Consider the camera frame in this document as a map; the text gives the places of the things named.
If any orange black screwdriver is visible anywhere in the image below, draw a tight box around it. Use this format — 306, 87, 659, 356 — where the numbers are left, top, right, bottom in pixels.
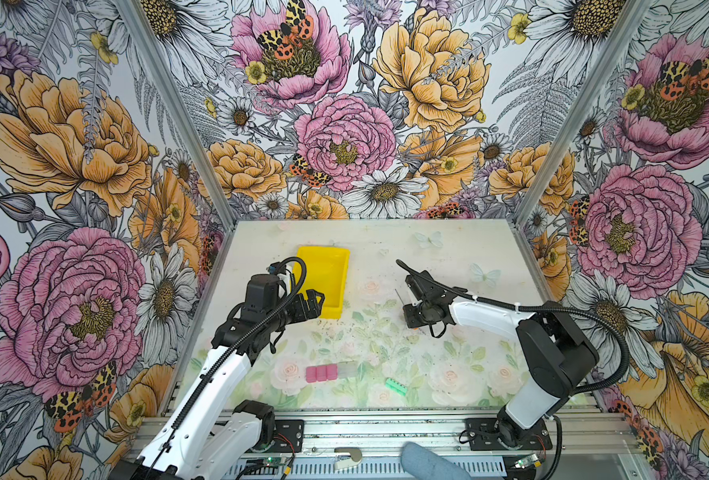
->
394, 289, 407, 306

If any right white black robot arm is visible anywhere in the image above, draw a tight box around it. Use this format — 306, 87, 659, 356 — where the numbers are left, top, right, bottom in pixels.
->
403, 269, 599, 449

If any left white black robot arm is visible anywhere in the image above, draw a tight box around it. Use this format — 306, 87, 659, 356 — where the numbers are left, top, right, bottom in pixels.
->
108, 257, 326, 479

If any yellow plastic bin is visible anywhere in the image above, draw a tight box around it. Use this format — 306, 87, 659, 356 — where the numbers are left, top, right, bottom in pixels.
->
296, 246, 350, 320

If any pink block strip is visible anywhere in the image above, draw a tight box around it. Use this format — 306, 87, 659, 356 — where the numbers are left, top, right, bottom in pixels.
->
306, 364, 340, 384

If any green toothed plastic piece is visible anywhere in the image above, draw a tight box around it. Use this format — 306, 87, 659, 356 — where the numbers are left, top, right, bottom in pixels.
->
384, 378, 408, 397

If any blue grey cloth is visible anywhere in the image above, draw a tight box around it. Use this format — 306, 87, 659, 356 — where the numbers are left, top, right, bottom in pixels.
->
400, 442, 472, 480

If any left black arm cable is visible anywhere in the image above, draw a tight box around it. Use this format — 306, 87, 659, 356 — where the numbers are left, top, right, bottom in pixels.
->
143, 256, 308, 475

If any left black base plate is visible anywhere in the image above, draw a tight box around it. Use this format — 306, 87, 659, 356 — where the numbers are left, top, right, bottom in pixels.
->
252, 419, 306, 454

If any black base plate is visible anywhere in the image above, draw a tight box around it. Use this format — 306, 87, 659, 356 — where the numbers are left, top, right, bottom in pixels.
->
459, 417, 553, 451
252, 419, 306, 454

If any aluminium front rail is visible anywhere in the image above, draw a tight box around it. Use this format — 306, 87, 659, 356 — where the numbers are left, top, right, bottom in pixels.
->
276, 405, 640, 457

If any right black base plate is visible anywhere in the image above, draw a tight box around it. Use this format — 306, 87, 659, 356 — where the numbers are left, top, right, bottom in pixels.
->
459, 417, 553, 451

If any white hook bracket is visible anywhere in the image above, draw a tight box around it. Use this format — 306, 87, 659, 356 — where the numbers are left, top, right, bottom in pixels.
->
334, 447, 363, 471

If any right black corrugated cable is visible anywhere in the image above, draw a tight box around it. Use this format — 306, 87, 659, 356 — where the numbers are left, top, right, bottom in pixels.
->
395, 259, 631, 395

